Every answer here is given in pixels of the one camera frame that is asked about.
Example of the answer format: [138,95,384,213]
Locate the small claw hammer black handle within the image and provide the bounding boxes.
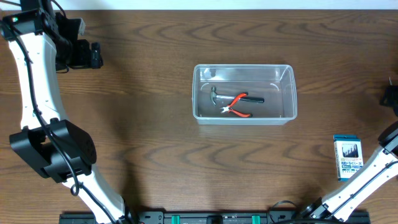
[210,86,264,106]

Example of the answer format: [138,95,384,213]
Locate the red handled pliers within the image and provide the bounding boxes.
[220,93,252,118]

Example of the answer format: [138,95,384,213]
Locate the blue white screwdriver set box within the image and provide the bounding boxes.
[333,134,364,182]

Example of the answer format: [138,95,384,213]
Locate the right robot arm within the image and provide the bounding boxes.
[297,123,397,222]

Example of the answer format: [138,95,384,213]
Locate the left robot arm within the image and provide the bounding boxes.
[1,0,137,223]

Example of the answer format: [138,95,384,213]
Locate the clear plastic container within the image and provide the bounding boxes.
[192,64,298,126]

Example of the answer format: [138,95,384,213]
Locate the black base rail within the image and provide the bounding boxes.
[58,210,371,224]

